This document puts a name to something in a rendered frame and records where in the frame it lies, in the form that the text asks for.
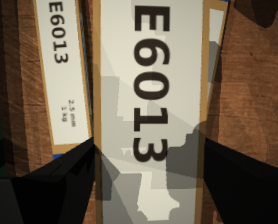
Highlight white welding electrode pack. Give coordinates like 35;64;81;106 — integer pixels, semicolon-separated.
206;0;229;121
33;0;94;160

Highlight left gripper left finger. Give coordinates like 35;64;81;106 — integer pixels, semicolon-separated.
0;136;95;224

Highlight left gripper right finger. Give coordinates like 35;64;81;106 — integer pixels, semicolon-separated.
203;137;278;224

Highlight tan cardboard box with white label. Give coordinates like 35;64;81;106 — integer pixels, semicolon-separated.
93;0;210;224

